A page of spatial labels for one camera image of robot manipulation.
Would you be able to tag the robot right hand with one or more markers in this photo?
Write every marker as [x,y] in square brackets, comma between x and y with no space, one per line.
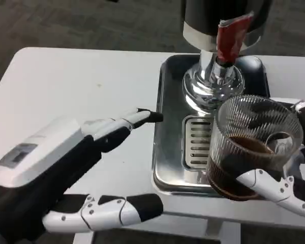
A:
[289,193]

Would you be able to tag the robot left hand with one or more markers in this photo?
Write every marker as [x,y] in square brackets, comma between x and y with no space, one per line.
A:
[38,167]

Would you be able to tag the clear ribbed glass cup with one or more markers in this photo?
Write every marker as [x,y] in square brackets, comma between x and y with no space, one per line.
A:
[221,152]

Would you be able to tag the dark brown coffee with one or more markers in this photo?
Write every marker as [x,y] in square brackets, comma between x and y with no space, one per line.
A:
[241,155]

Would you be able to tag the steel drip tray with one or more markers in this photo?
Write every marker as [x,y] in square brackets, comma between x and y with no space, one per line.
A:
[170,142]

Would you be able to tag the steel drink dispenser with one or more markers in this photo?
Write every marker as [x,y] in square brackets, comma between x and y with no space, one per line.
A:
[206,17]

